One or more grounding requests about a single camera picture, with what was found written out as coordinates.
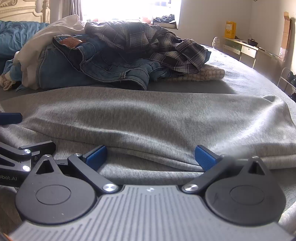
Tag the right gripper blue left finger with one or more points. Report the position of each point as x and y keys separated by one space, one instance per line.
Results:
x=85 y=167

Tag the beige checked garment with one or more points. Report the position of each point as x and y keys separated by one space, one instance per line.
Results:
x=207 y=73

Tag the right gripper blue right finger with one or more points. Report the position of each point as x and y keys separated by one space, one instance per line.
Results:
x=214 y=167

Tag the white cream garment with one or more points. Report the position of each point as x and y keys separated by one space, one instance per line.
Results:
x=28 y=56

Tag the teal blue duvet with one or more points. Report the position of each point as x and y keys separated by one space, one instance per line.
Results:
x=15 y=34

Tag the grey sweatshirt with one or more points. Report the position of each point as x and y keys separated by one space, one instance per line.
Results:
x=150 y=129

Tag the metal shoe rack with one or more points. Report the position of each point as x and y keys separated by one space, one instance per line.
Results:
x=286 y=81

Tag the light blue garment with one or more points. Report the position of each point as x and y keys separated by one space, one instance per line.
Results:
x=14 y=70

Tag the black white plaid shirt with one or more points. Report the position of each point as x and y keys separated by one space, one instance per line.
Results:
x=151 y=42

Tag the blue denim jeans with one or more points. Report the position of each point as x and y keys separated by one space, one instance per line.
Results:
x=83 y=60

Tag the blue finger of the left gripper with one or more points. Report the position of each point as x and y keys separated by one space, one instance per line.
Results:
x=10 y=118

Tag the cream carved headboard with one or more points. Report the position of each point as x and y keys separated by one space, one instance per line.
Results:
x=20 y=10

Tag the dark clothes on sill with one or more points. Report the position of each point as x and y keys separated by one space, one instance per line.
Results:
x=165 y=19

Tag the cardboard sheet against wall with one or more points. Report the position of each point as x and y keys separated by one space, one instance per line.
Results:
x=285 y=37

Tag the yellow box on desk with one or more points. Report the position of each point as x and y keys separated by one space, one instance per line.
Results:
x=230 y=30

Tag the grey window curtain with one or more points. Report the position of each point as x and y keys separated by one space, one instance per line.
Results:
x=72 y=7

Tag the white desk with drawers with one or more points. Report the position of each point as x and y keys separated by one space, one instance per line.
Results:
x=252 y=56

